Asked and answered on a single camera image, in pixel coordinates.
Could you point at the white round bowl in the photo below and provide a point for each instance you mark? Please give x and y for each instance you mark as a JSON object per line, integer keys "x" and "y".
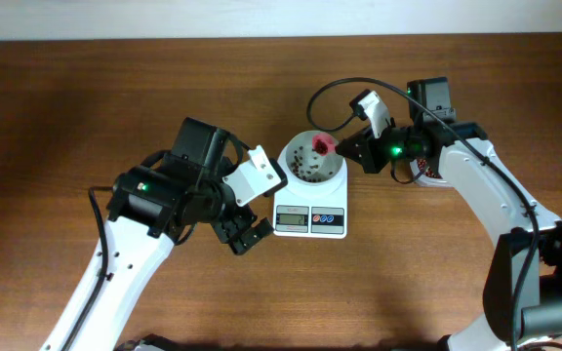
{"x": 332, "y": 163}

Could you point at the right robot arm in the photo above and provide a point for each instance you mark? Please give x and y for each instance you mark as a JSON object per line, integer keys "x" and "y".
{"x": 522, "y": 297}

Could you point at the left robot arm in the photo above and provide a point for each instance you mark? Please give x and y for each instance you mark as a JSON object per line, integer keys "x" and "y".
{"x": 208, "y": 176}

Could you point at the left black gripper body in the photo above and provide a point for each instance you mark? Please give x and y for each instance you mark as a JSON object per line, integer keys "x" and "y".
{"x": 229, "y": 222}

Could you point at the red beans in bowl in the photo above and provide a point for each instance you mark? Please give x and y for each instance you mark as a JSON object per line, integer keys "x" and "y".
{"x": 306, "y": 164}

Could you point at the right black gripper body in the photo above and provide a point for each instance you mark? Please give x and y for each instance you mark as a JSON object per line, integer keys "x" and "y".
{"x": 394, "y": 143}

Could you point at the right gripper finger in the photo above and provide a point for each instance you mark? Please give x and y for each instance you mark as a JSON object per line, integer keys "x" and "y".
{"x": 353, "y": 143}
{"x": 355, "y": 154}

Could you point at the pink measuring scoop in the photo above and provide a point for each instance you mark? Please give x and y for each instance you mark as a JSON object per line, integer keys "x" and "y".
{"x": 324, "y": 144}

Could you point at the clear plastic bean container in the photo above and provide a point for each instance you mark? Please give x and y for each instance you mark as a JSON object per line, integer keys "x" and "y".
{"x": 425, "y": 177}

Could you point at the white digital kitchen scale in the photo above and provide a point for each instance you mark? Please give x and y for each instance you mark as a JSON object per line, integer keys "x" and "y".
{"x": 312, "y": 210}

